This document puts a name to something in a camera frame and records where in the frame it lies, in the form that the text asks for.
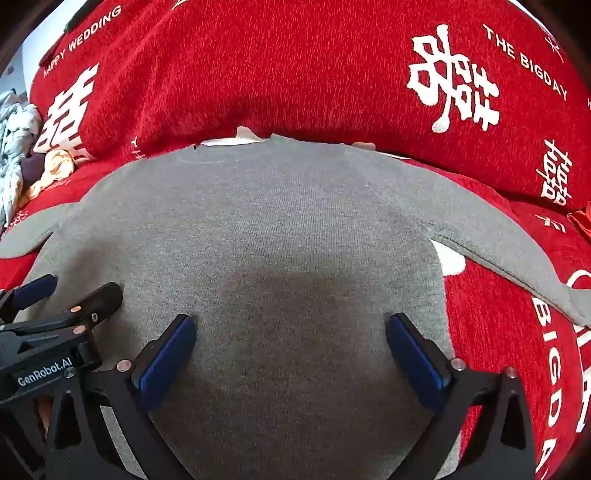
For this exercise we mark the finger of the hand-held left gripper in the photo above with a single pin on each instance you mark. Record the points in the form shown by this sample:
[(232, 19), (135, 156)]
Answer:
[(104, 297), (32, 290)]

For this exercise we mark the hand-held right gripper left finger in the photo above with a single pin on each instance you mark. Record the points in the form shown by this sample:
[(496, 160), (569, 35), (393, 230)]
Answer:
[(171, 360)]

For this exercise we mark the orange patterned cloth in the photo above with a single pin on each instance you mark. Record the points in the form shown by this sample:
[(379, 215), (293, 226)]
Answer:
[(53, 168)]

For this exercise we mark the grey knit sweater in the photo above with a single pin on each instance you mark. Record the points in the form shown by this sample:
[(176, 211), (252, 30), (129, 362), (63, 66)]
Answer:
[(286, 240)]

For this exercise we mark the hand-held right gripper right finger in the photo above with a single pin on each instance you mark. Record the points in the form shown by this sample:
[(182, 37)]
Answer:
[(415, 360)]

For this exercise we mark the dark purple cloth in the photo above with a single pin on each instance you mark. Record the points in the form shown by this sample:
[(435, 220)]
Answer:
[(31, 168)]

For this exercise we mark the grey white patterned cloth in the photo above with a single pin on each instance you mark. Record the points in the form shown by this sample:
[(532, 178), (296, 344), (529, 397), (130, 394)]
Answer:
[(14, 134)]

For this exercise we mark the red satin cloth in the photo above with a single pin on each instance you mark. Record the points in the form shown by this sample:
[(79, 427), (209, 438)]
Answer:
[(581, 219)]

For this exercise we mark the red printed sofa seat cover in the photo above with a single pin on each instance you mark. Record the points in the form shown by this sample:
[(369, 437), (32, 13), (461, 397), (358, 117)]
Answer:
[(498, 323)]

